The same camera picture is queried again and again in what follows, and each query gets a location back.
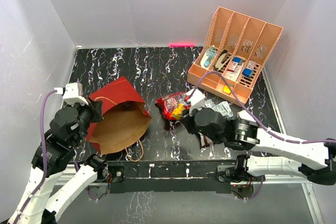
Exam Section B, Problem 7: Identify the blue small box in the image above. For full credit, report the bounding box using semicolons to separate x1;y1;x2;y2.
242;68;254;78

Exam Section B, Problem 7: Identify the yellow candy packet front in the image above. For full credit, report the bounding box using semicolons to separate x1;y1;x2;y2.
171;103;185;120

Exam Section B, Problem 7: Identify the pink tape strip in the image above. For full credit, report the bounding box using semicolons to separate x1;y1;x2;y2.
169;41;195;48

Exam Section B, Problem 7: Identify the blue white stapler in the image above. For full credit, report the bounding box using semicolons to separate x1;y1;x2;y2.
200;45;217;69

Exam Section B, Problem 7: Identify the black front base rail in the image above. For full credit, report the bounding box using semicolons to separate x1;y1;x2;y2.
86;158;266;195

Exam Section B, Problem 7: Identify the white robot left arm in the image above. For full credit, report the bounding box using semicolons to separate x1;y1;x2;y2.
4;100;109;223

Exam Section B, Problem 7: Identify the aluminium frame rail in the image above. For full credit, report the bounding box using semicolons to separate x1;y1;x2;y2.
49;66;325;224

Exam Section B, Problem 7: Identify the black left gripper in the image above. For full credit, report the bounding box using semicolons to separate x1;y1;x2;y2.
69;94;104;145

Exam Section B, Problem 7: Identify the purple brown candy packet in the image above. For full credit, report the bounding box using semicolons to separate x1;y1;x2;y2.
199;133;213;148

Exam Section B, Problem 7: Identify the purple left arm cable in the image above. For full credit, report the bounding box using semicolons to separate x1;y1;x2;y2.
7;90;79;223

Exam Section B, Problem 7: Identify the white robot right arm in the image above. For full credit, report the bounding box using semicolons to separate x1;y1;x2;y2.
181;108;335;186

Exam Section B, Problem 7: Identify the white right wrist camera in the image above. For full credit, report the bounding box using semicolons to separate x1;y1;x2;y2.
186;89;205;116

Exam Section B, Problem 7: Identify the red large candy bag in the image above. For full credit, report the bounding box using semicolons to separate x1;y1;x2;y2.
155;92;190;121

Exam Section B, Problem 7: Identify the silver white snack packet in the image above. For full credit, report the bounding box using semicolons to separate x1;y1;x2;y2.
205;99;233;118

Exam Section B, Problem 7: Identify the blue eraser block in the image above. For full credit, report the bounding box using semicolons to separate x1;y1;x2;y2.
232;57;244;65

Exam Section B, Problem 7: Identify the white cardboard box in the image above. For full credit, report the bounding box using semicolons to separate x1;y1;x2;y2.
237;110;254;122

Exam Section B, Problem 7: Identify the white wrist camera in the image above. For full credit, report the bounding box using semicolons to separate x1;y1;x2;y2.
54;82;88;106
186;89;205;116

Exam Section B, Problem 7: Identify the black white stapler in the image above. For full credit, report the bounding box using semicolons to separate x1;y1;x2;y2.
213;49;232;72

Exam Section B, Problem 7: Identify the red brown paper bag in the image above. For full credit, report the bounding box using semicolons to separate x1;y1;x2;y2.
87;76;152;162

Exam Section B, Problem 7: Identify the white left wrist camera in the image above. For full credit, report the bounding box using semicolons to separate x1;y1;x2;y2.
54;82;88;106

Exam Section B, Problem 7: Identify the pink desk organizer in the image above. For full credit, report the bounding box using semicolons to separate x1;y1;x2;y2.
187;7;283;105

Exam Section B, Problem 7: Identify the yellow sponge block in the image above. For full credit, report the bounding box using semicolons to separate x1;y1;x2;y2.
223;85;233;95

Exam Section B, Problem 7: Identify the red white small box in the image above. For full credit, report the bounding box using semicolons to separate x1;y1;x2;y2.
226;61;241;72

